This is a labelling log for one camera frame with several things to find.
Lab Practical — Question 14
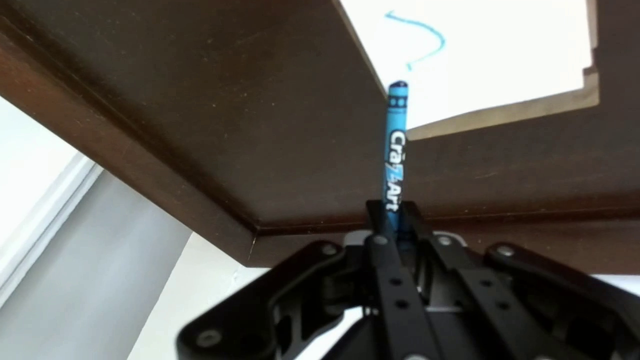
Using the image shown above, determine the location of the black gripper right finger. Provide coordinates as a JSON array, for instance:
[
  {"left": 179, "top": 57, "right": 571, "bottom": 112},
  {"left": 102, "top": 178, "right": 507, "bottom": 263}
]
[{"left": 400, "top": 201, "right": 640, "bottom": 360}]

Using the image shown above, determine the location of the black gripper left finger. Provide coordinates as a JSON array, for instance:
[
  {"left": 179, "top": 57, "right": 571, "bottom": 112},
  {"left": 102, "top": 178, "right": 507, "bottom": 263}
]
[{"left": 174, "top": 198, "right": 439, "bottom": 360}]

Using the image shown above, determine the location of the blue Cra-Z-Art marker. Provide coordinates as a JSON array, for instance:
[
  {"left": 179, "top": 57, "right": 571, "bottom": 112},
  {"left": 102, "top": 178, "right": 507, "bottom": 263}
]
[{"left": 380, "top": 79, "right": 410, "bottom": 234}]

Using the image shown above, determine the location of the dark wooden tray table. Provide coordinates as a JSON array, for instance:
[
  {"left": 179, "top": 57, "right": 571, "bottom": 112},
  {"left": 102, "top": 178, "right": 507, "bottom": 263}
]
[{"left": 0, "top": 0, "right": 640, "bottom": 277}]

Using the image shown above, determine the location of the white paper note pad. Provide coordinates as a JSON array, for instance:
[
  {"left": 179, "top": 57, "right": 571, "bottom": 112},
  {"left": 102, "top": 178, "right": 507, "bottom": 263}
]
[{"left": 333, "top": 0, "right": 602, "bottom": 142}]

